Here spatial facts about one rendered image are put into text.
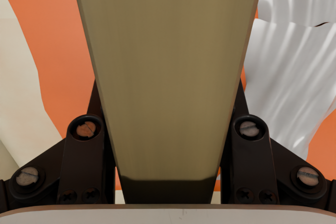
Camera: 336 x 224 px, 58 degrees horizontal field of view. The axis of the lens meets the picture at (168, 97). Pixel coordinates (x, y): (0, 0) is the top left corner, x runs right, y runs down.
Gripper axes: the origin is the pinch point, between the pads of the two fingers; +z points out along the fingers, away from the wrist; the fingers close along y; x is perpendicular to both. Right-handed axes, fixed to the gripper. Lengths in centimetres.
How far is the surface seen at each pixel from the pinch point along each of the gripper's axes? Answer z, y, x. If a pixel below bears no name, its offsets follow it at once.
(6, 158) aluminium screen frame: 5.4, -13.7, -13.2
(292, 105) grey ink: 5.4, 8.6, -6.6
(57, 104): 6.0, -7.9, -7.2
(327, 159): 6.0, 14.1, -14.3
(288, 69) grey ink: 5.3, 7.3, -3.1
